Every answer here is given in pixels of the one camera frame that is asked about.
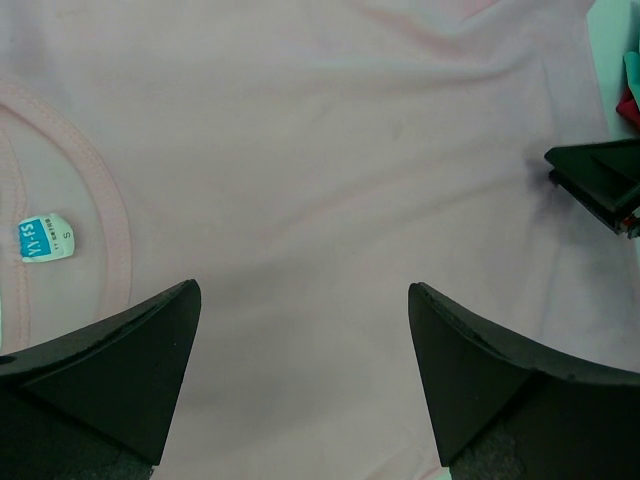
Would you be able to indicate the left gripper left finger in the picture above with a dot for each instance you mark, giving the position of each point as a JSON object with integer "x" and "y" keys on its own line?
{"x": 98, "y": 403}

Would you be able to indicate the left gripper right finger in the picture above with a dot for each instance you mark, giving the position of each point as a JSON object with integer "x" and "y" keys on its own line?
{"x": 503, "y": 406}

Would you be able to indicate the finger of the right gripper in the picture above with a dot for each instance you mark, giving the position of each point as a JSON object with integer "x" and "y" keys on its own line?
{"x": 604, "y": 178}

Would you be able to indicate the pink t shirt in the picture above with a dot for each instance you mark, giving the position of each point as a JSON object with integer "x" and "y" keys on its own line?
{"x": 305, "y": 162}

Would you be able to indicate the magenta folded t shirt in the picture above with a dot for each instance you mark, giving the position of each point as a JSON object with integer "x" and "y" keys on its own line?
{"x": 628, "y": 109}

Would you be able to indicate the teal folded t shirt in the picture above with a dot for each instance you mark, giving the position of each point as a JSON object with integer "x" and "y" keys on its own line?
{"x": 632, "y": 68}

